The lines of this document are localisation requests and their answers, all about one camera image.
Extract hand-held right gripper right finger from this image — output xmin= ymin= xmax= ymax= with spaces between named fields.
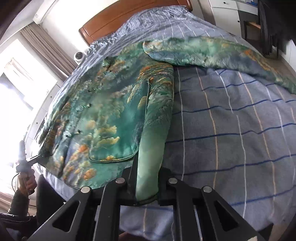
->
xmin=159 ymin=168 xmax=266 ymax=241

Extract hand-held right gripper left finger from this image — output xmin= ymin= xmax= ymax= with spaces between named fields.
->
xmin=22 ymin=160 xmax=139 ymax=241

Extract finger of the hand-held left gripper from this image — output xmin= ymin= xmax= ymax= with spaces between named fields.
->
xmin=26 ymin=154 xmax=46 ymax=165

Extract green printed satin jacket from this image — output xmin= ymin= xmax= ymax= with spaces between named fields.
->
xmin=37 ymin=35 xmax=296 ymax=205

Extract person's left forearm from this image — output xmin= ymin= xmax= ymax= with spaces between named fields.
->
xmin=6 ymin=189 xmax=31 ymax=218

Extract person's left hand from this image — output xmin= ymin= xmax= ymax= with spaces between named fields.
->
xmin=18 ymin=171 xmax=38 ymax=198

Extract white low cabinet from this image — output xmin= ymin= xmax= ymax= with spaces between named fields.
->
xmin=23 ymin=82 xmax=62 ymax=160

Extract person's legs in dark pants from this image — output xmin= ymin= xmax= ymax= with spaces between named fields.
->
xmin=0 ymin=173 xmax=78 ymax=241

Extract bright window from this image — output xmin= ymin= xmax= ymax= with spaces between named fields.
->
xmin=0 ymin=38 xmax=58 ymax=186

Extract blue plaid bed quilt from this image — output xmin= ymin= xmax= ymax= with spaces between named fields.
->
xmin=38 ymin=5 xmax=296 ymax=241

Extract white round desk fan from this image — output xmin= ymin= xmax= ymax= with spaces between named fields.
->
xmin=73 ymin=51 xmax=88 ymax=64

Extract beige curtain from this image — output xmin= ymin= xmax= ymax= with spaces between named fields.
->
xmin=20 ymin=22 xmax=78 ymax=82

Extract wooden bed headboard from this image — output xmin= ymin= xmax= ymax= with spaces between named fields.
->
xmin=79 ymin=0 xmax=193 ymax=47

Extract white tall cabinet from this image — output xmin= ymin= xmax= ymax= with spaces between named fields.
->
xmin=208 ymin=0 xmax=246 ymax=39

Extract black chair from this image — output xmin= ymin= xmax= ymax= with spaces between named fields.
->
xmin=257 ymin=0 xmax=296 ymax=58

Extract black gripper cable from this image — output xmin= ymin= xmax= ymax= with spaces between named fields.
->
xmin=11 ymin=173 xmax=22 ymax=193

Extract white wall air conditioner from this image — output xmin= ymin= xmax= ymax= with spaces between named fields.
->
xmin=32 ymin=9 xmax=50 ymax=24

